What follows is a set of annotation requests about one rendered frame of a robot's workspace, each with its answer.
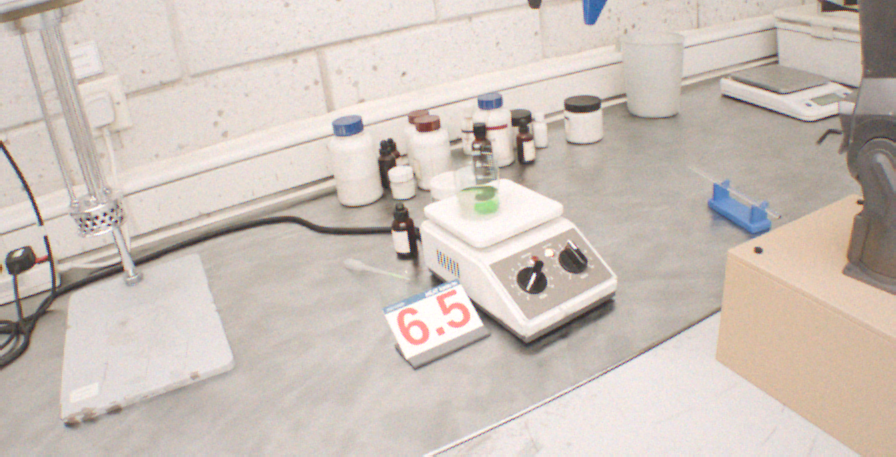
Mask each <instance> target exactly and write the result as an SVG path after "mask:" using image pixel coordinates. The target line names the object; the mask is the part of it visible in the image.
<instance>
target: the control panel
mask: <svg viewBox="0 0 896 457"><path fill-rule="evenodd" d="M568 240H569V241H573V242H574V243H575V244H576V246H577V247H578V248H579V249H580V250H581V252H583V253H584V254H585V256H586V258H587V259H588V264H587V267H586V269H585V270H584V271H583V272H581V273H578V274H573V273H569V272H567V271H566V270H564V269H563V268H562V267H561V265H560V263H559V260H558V257H559V254H560V252H561V251H562V250H563V249H564V247H565V245H566V243H567V241H568ZM548 249H550V250H552V251H553V255H551V256H549V255H547V254H546V250H548ZM532 256H536V257H537V258H538V260H541V261H543V263H544V266H543V268H542V270H541V271H542V272H543V273H544V274H545V275H546V278H547V286H546V288H545V290H544V291H543V292H541V293H538V294H529V293H527V292H525V291H523V290H522V289H521V288H520V287H519V286H518V284H517V280H516V277H517V274H518V272H519V271H520V270H521V269H522V268H524V267H529V266H530V267H533V266H534V264H535V262H532V261H531V257H532ZM489 267H490V269H491V270H492V271H493V273H494V274H495V276H496V277H497V278H498V280H499V281H500V282H501V284H502V285H503V287H504V288H505V289H506V291H507V292H508V294H509V295H510V296H511V298H512V299H513V300H514V302H515V303H516V305H517V306H518V307H519V309H520V310H521V311H522V313H523V314H524V316H525V317H526V318H527V319H528V320H531V319H533V318H535V317H537V316H539V315H541V314H543V313H545V312H546V311H548V310H550V309H552V308H554V307H556V306H558V305H560V304H562V303H564V302H566V301H568V300H570V299H572V298H574V297H576V296H578V295H580V294H581V293H583V292H585V291H587V290H589V289H591V288H593V287H595V286H597V285H599V284H601V283H602V282H604V281H606V280H608V279H610V278H611V277H612V276H613V275H612V274H611V272H610V271H609V270H608V269H607V267H606V266H605V265H604V264H603V262H602V261H601V260H600V259H599V258H598V256H597V255H596V254H595V253H594V251H593V250H592V249H591V248H590V246H589V245H588V244H587V243H586V241H585V240H584V239H583V238H582V237H581V235H580V234H579V233H578V232H577V230H576V229H575V228H574V227H573V228H571V229H569V230H566V231H564V232H562V233H560V234H557V235H555V236H553V237H551V238H548V239H546V240H544V241H542V242H539V243H537V244H535V245H533V246H530V247H528V248H526V249H524V250H521V251H519V252H517V253H514V254H512V255H510V256H508V257H505V258H503V259H501V260H499V261H496V262H494V263H492V264H490V265H489Z"/></svg>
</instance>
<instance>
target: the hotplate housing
mask: <svg viewBox="0 0 896 457"><path fill-rule="evenodd" d="M573 227H574V228H575V229H576V230H577V232H578V233H579V234H580V235H581V237H582V238H583V239H584V240H585V241H586V243H587V244H588V245H589V246H590V248H591V249H592V250H593V251H594V253H595V254H596V255H597V256H598V258H599V259H600V260H601V261H602V262H603V264H604V265H605V266H606V267H607V269H608V270H609V271H610V272H611V274H612V275H613V276H612V277H611V278H610V279H608V280H606V281H604V282H602V283H601V284H599V285H597V286H595V287H593V288H591V289H589V290H587V291H585V292H583V293H581V294H580V295H578V296H576V297H574V298H572V299H570V300H568V301H566V302H564V303H562V304H560V305H558V306H556V307H554V308H552V309H550V310H548V311H546V312H545V313H543V314H541V315H539V316H537V317H535V318H533V319H531V320H528V319H527V318H526V317H525V316H524V314H523V313H522V311H521V310H520V309H519V307H518V306H517V305H516V303H515V302H514V300H513V299H512V298H511V296H510V295H509V294H508V292H507V291H506V289H505V288H504V287H503V285H502V284H501V282H500V281H499V280H498V278H497V277H496V276H495V274H494V273H493V271H492V270H491V269H490V267H489V265H490V264H492V263H494V262H496V261H499V260H501V259H503V258H505V257H508V256H510V255H512V254H514V253H517V252H519V251H521V250H524V249H526V248H528V247H530V246H533V245H535V244H537V243H539V242H542V241H544V240H546V239H548V238H551V237H553V236H555V235H557V234H560V233H562V232H564V231H566V230H569V229H571V228H573ZM420 233H421V239H422V245H423V252H424V258H425V265H426V266H428V271H429V272H431V273H432V274H433V275H435V276H436V277H437V278H439V279H440V280H441V281H443V282H444V283H447V282H449V281H452V280H454V279H457V278H458V280H459V282H460V284H461V286H462V287H463V289H464V291H465V293H466V295H467V297H468V298H469V300H470V302H471V303H473V304H474V305H475V306H477V307H478V308H479V309H481V310H482V311H483V312H485V313H486V314H487V315H489V316H490V317H492V318H493V319H494V320H496V321H497V322H498V323H500V324H501V325H502V326H504V327H505V328H507V329H508V330H509V331H511V332H512V333H513V334H515V335H516V336H518V337H519V338H520V339H522V340H523V341H524V342H526V343H528V342H530V341H532V340H534V339H536V338H538V337H539V336H541V335H543V334H545V333H547V332H549V331H551V330H553V329H555V328H557V327H558V326H560V325H562V324H564V323H566V322H568V321H570V320H572V319H573V318H575V317H577V316H579V315H581V314H583V313H585V312H586V311H588V310H590V309H592V308H594V307H596V306H597V305H599V304H601V303H603V302H605V301H607V300H608V299H610V298H612V297H614V296H615V290H617V276H616V275H615V274H614V273H613V271H612V270H611V269H610V268H609V266H608V265H607V264H606V263H605V262H604V260H603V259H602V258H601V257H600V255H599V254H598V253H597V252H596V250H595V249H594V248H593V247H592V246H591V244H590V243H589V242H588V241H587V239H586V238H585V237H584V236H583V234H582V233H581V232H580V231H579V230H578V228H577V227H576V226H575V225H574V223H572V222H570V221H569V220H567V219H565V218H563V217H561V216H558V217H555V218H553V219H551V220H548V221H546V222H544V223H541V224H539V225H537V226H534V227H532V228H530V229H527V230H525V231H523V232H520V233H518V234H516V235H513V236H511V237H509V238H506V239H504V240H501V241H499V242H497V243H494V244H492V245H490V246H487V247H475V246H472V245H471V244H469V243H468V242H466V241H464V240H463V239H461V238H460V237H458V236H456V235H455V234H453V233H452V232H450V231H448V230H447V229H445V228H443V227H442V226H440V225H439V224H437V223H435V222H434V221H432V220H431V219H429V220H426V221H423V222H422V224H421V226H420Z"/></svg>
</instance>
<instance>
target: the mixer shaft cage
mask: <svg viewBox="0 0 896 457"><path fill-rule="evenodd" d="M56 29H57V33H58V36H59V40H60V44H61V48H62V51H63V55H64V59H65V62H66V66H67V70H68V73H69V77H70V80H71V84H72V88H73V91H74V95H75V98H76V102H77V105H78V108H79V112H80V115H81V119H82V122H83V125H84V129H85V132H86V135H87V139H88V142H89V145H90V148H91V152H92V155H93V158H94V161H95V165H96V168H97V171H98V174H99V177H100V180H101V183H102V186H103V187H102V188H101V189H100V190H99V188H98V185H97V182H96V179H95V176H94V173H93V170H92V167H91V163H90V160H89V157H88V154H87V151H86V147H85V144H84V141H83V138H82V134H81V131H80V128H79V124H78V121H77V118H76V114H75V111H74V108H73V104H72V101H71V97H70V94H69V90H68V87H67V83H66V80H65V76H64V73H63V69H62V65H61V62H60V58H59V55H58V51H57V47H56V43H55V40H54V36H53V32H52V28H51V27H48V28H45V29H41V30H39V33H40V37H41V41H42V44H43V47H44V52H45V55H46V59H47V62H48V63H49V67H50V70H51V74H52V77H53V81H54V84H55V88H56V91H57V94H58V98H59V101H60V105H61V108H62V111H63V115H64V118H65V121H66V125H67V128H68V131H69V134H70V138H71V141H72V144H73V147H74V150H75V153H76V157H77V160H78V163H79V166H80V169H81V172H82V175H83V178H84V181H85V184H86V187H87V190H88V193H87V194H85V195H83V196H81V197H79V198H77V199H76V196H75V193H74V190H73V187H72V184H71V181H70V178H69V175H68V172H67V169H66V166H65V163H64V160H63V157H62V154H61V151H60V148H59V145H58V142H57V138H56V135H55V132H54V129H53V126H52V123H51V119H50V116H49V113H48V110H47V106H46V103H45V100H44V96H43V93H42V90H41V86H40V83H39V79H38V76H37V73H36V69H35V66H34V62H33V59H32V55H31V52H30V48H29V45H28V41H27V37H26V34H22V35H19V36H20V40H21V44H22V47H23V51H24V54H25V58H26V61H27V64H28V68H29V71H30V75H31V78H32V82H33V85H34V88H35V92H36V95H37V98H38V102H39V105H40V108H41V111H42V115H43V118H44V121H45V124H46V127H47V131H48V134H49V137H50V140H51V143H52V146H53V149H54V152H55V155H56V158H57V161H58V164H59V167H60V170H61V173H62V176H63V179H64V182H65V185H66V188H67V191H68V194H69V197H70V200H71V201H70V204H69V206H68V207H67V211H68V214H69V216H70V217H72V218H74V222H75V224H76V227H77V234H78V236H80V237H83V238H91V237H97V236H101V235H104V234H107V233H109V232H112V231H114V230H116V229H117V228H119V227H121V226H122V225H123V224H124V223H125V222H126V221H127V220H128V214H127V213H126V212H125V209H124V206H123V203H122V199H123V193H122V190H121V189H119V188H111V186H110V185H108V183H107V180H106V177H105V173H104V170H103V167H102V164H101V161H100V157H99V154H98V151H97V148H96V144H95V141H94V138H93V134H92V131H91V128H90V124H89V121H88V118H87V114H86V111H85V107H84V104H83V100H82V97H81V93H80V90H79V86H78V83H77V79H76V75H75V72H74V68H73V64H72V61H71V57H70V53H69V50H68V46H67V42H66V38H65V34H64V31H63V27H62V24H59V25H56ZM115 223H116V224H115ZM108 226H110V227H108ZM99 228H103V230H99ZM92 231H95V232H92Z"/></svg>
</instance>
